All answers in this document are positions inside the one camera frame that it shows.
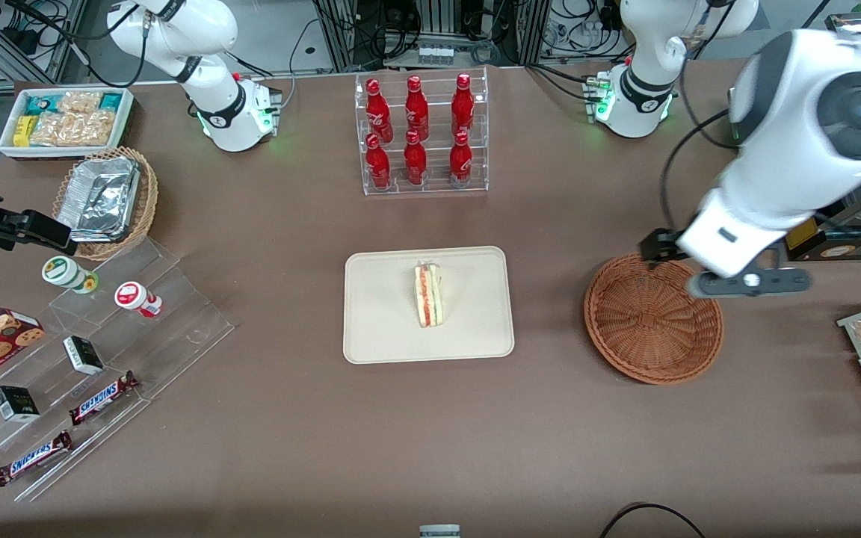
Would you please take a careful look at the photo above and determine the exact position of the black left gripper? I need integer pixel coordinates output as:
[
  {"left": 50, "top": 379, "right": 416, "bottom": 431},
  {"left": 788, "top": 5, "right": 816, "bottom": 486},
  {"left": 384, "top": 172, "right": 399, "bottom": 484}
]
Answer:
[{"left": 639, "top": 227, "right": 691, "bottom": 263}]

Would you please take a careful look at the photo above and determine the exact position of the triangle sandwich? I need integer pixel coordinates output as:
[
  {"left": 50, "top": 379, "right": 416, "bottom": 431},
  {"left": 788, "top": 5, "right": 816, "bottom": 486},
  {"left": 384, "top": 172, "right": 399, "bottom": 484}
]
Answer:
[{"left": 413, "top": 261, "right": 445, "bottom": 329}]

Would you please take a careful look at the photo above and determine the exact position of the brown wicker basket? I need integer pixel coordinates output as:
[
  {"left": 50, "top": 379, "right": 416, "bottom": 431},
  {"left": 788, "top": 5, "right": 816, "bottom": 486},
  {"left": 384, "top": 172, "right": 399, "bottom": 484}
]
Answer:
[{"left": 583, "top": 253, "right": 725, "bottom": 386}]

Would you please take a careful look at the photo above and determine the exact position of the light wicker basket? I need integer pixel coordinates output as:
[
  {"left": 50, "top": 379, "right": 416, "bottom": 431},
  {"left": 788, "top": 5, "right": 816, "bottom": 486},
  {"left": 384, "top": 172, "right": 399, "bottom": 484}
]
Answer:
[{"left": 52, "top": 146, "right": 159, "bottom": 262}]

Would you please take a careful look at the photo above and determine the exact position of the beige rectangular tray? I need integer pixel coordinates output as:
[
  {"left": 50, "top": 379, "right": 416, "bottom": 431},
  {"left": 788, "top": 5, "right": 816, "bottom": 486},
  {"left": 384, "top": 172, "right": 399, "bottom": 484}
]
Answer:
[{"left": 343, "top": 247, "right": 516, "bottom": 365}]

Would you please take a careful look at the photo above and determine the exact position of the green lid sunflower jar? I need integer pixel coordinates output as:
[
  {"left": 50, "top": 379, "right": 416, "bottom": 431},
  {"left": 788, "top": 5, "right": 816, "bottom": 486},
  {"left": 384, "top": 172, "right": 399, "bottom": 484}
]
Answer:
[{"left": 41, "top": 256, "right": 100, "bottom": 295}]

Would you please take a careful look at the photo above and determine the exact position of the stack of foil containers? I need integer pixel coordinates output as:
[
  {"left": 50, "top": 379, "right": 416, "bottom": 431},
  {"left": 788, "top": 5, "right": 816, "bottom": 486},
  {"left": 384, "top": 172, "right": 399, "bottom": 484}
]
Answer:
[{"left": 56, "top": 155, "right": 141, "bottom": 244}]

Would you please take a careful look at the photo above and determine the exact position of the white plastic snack bin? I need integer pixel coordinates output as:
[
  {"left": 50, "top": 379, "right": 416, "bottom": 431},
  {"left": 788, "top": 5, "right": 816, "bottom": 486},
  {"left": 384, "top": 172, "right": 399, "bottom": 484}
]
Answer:
[{"left": 0, "top": 87, "right": 135, "bottom": 162}]

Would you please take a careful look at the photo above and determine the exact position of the clear bag of crackers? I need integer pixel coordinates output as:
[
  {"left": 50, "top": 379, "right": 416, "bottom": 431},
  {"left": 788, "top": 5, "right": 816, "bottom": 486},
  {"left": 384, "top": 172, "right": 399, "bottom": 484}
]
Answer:
[
  {"left": 31, "top": 111, "right": 119, "bottom": 147},
  {"left": 57, "top": 91, "right": 102, "bottom": 114}
]

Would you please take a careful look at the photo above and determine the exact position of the red lid white jar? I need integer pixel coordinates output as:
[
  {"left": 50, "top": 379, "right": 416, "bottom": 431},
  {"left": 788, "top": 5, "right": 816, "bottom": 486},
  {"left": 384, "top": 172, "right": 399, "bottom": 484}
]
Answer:
[{"left": 114, "top": 281, "right": 164, "bottom": 319}]

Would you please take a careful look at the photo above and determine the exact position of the small black carton box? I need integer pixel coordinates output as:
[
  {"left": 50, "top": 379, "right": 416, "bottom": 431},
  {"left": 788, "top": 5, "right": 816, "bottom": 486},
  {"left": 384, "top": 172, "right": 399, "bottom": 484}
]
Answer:
[
  {"left": 0, "top": 386, "right": 41, "bottom": 424},
  {"left": 62, "top": 336, "right": 105, "bottom": 376}
]

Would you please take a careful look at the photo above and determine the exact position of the Snickers chocolate bar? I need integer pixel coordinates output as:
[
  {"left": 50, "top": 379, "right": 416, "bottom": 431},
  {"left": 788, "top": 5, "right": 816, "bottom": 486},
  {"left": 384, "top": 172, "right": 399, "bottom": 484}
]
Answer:
[
  {"left": 67, "top": 371, "right": 141, "bottom": 427},
  {"left": 0, "top": 430, "right": 74, "bottom": 488}
]

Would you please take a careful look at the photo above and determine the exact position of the clear acrylic tiered display stand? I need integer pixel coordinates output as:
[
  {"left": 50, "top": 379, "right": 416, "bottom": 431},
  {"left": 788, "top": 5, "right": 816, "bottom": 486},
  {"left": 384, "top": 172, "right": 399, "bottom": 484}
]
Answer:
[{"left": 0, "top": 237, "right": 236, "bottom": 504}]

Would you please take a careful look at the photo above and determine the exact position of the red cola bottle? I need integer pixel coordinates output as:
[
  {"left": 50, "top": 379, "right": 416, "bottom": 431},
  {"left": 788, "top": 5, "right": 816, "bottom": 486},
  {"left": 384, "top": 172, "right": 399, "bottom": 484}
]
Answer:
[
  {"left": 451, "top": 72, "right": 475, "bottom": 137},
  {"left": 365, "top": 133, "right": 392, "bottom": 190},
  {"left": 404, "top": 75, "right": 430, "bottom": 140},
  {"left": 449, "top": 131, "right": 474, "bottom": 188},
  {"left": 365, "top": 78, "right": 394, "bottom": 143},
  {"left": 403, "top": 129, "right": 428, "bottom": 186}
]

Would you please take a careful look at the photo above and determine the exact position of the clear acrylic bottle rack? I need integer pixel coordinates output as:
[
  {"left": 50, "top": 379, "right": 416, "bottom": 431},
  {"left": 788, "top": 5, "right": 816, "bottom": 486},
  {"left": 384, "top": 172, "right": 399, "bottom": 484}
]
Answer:
[{"left": 354, "top": 66, "right": 490, "bottom": 197}]

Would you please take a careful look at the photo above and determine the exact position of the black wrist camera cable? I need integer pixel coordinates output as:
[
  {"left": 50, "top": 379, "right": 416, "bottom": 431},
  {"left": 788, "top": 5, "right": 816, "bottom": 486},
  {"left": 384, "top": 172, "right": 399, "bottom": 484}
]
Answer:
[{"left": 658, "top": 108, "right": 732, "bottom": 236}]

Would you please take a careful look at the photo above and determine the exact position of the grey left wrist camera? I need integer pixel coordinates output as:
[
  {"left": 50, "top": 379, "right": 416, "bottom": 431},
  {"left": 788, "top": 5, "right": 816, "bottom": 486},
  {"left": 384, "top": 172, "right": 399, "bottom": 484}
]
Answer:
[{"left": 688, "top": 268, "right": 814, "bottom": 299}]

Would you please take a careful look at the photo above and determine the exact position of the black floor cable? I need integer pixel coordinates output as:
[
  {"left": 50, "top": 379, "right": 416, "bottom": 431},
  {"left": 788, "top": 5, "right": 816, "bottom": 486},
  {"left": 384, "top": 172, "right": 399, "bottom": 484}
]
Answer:
[{"left": 598, "top": 501, "right": 708, "bottom": 538}]

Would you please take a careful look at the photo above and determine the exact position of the aluminium frame rack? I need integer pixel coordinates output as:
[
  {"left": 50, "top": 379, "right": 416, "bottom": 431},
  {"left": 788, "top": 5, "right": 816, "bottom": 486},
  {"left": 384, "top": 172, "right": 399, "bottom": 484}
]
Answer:
[{"left": 311, "top": 0, "right": 551, "bottom": 72}]

